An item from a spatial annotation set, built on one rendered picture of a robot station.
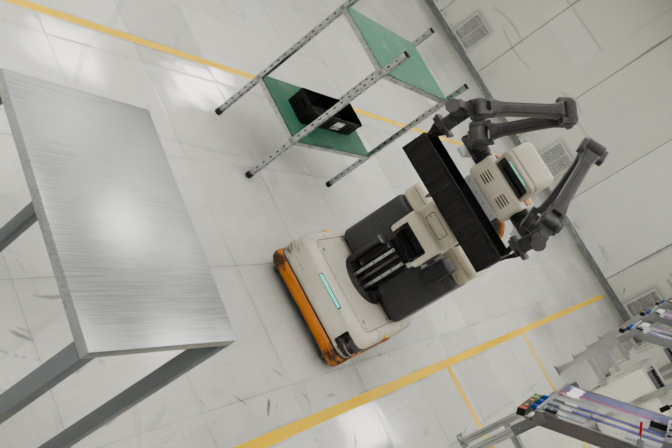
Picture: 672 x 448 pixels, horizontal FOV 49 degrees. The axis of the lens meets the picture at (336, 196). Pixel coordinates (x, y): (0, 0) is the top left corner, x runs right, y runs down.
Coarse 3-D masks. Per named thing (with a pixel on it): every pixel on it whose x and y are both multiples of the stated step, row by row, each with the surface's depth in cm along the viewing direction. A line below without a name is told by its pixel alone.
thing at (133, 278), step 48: (0, 96) 167; (48, 96) 172; (96, 96) 187; (48, 144) 163; (96, 144) 176; (144, 144) 192; (48, 192) 155; (96, 192) 167; (144, 192) 181; (0, 240) 224; (48, 240) 150; (96, 240) 158; (144, 240) 171; (192, 240) 186; (96, 288) 150; (144, 288) 162; (192, 288) 175; (96, 336) 143; (144, 336) 154; (192, 336) 166; (48, 384) 146; (144, 384) 187
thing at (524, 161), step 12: (528, 144) 310; (504, 156) 309; (516, 156) 306; (528, 156) 307; (504, 168) 312; (516, 168) 305; (528, 168) 305; (540, 168) 307; (516, 180) 308; (528, 180) 303; (540, 180) 304; (552, 180) 307; (516, 192) 311; (528, 192) 304
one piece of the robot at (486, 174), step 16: (480, 160) 319; (480, 176) 319; (496, 176) 315; (496, 192) 316; (512, 192) 312; (432, 208) 329; (496, 208) 316; (512, 208) 312; (528, 208) 320; (400, 224) 333; (416, 224) 329; (432, 224) 330; (432, 240) 327; (448, 240) 326; (432, 256) 327
